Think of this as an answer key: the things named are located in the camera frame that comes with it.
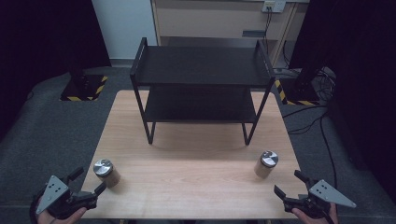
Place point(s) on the stand base with hazard tape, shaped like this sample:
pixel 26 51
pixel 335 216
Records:
pixel 83 88
pixel 300 91

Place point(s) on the small grey tape piece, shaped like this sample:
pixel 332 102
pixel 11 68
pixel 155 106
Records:
pixel 302 196

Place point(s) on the person's right hand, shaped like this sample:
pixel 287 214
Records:
pixel 311 216

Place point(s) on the beige wooden cabinet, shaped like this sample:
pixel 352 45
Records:
pixel 211 21

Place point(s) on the person's left hand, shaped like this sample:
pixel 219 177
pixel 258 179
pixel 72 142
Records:
pixel 63 217

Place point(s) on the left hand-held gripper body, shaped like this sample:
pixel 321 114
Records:
pixel 53 193

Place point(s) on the tan spice jar metal lid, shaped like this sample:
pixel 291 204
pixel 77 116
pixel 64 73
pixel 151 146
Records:
pixel 265 165

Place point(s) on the black curtain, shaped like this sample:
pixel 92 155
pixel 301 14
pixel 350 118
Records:
pixel 361 77
pixel 37 40

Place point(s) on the brown spice jar metal lid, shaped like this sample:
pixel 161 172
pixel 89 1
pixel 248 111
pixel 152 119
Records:
pixel 107 174

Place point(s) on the white wall socket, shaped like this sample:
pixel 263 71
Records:
pixel 274 5

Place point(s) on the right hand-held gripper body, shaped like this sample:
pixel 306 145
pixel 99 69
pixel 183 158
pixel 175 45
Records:
pixel 323 194

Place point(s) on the black two-tier metal shelf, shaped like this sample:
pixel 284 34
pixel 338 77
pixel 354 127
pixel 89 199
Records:
pixel 202 67

